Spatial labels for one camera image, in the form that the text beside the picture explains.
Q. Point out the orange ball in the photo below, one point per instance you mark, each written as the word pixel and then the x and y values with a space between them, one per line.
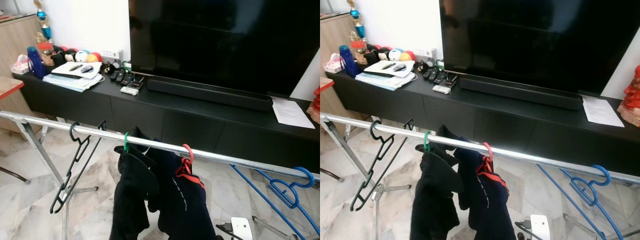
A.
pixel 93 58
pixel 406 56

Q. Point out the light wooden cabinet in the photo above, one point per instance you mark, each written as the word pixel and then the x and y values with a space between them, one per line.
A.
pixel 332 35
pixel 15 40

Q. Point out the black plastic hanger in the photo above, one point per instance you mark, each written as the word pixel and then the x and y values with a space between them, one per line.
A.
pixel 371 174
pixel 75 166

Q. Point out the pink tissue box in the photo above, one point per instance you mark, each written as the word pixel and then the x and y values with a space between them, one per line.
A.
pixel 20 66
pixel 332 64

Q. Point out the black flat screen television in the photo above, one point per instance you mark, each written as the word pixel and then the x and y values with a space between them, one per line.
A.
pixel 225 40
pixel 535 40

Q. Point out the red plastic hanger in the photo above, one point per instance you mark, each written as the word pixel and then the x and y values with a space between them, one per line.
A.
pixel 189 152
pixel 488 150

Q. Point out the blue plastic hanger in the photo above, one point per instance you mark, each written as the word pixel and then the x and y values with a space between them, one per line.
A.
pixel 285 192
pixel 585 190

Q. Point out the black television console cabinet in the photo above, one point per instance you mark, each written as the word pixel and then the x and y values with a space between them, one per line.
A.
pixel 475 117
pixel 150 115

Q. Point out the stack of white papers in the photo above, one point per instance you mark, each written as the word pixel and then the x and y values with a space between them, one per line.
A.
pixel 377 82
pixel 65 84

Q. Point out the silver metal clothes rack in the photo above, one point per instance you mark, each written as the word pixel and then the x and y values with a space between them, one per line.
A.
pixel 540 160
pixel 225 159

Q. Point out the green plastic hanger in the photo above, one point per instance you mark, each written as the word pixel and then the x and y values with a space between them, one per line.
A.
pixel 126 142
pixel 426 141

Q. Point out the navy shirt with red trim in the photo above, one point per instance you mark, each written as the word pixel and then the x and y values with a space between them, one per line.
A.
pixel 185 210
pixel 485 210

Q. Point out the small white flat device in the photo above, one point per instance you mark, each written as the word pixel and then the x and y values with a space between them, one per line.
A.
pixel 441 89
pixel 129 90

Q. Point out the blue plastic bottle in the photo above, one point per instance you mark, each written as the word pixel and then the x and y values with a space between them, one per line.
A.
pixel 346 61
pixel 35 62

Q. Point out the black soundbar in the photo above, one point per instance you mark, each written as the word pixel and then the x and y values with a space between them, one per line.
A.
pixel 210 94
pixel 520 92

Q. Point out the white wall socket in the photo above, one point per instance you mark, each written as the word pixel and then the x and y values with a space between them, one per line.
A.
pixel 111 54
pixel 425 53

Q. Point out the black plush toy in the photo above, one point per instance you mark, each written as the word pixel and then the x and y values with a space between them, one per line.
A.
pixel 372 54
pixel 60 56

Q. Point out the white printed paper sheet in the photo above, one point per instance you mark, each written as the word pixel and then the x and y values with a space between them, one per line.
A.
pixel 292 112
pixel 602 111

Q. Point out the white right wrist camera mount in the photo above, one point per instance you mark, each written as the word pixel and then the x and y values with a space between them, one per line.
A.
pixel 540 227
pixel 242 229

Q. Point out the blue and gold trophy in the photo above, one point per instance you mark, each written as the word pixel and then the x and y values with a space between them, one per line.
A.
pixel 45 30
pixel 357 27

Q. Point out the grey computer mouse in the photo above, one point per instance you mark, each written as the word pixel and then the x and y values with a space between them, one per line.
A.
pixel 399 67
pixel 86 69

